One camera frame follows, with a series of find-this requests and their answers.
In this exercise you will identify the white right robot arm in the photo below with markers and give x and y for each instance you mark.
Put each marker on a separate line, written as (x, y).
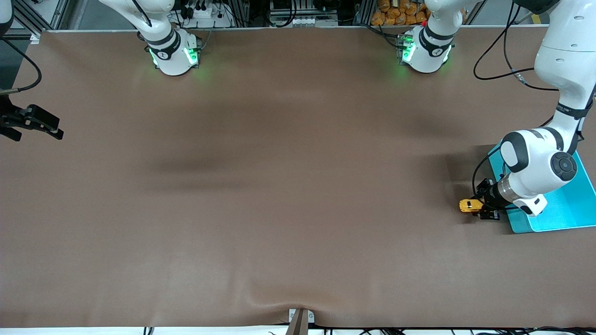
(170, 51)

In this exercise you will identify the turquoise plastic bin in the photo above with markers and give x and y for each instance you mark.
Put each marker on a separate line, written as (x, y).
(563, 209)

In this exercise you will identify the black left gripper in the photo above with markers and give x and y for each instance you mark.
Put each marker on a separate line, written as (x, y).
(490, 199)

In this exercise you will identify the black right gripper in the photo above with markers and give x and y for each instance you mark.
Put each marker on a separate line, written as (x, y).
(8, 119)

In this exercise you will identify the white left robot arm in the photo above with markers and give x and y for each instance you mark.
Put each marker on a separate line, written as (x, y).
(540, 163)

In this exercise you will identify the orange snack bags pile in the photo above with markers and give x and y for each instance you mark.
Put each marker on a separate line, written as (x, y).
(399, 13)

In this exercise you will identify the yellow beetle toy car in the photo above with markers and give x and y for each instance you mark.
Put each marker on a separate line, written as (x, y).
(470, 205)

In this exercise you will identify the brown table mat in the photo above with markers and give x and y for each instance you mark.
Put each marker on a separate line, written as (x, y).
(298, 232)

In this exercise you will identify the white power strip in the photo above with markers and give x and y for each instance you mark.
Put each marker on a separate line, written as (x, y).
(205, 16)

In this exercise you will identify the grey metal camera mount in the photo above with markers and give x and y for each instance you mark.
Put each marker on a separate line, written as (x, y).
(300, 321)

